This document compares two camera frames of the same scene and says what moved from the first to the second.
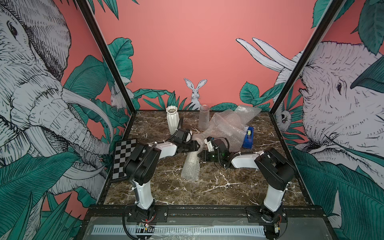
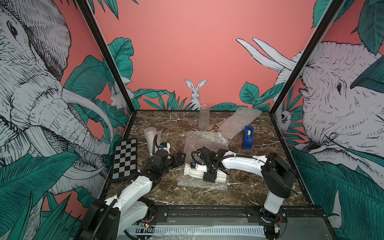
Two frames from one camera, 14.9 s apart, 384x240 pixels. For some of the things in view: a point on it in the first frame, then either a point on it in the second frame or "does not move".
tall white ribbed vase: (173, 118) → (221, 176)
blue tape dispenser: (248, 141) does not move
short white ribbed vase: (191, 165) → (153, 136)
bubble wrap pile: (232, 125) → (193, 140)
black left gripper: (193, 144) → (180, 160)
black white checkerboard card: (122, 151) does not move
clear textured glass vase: (204, 117) does not move
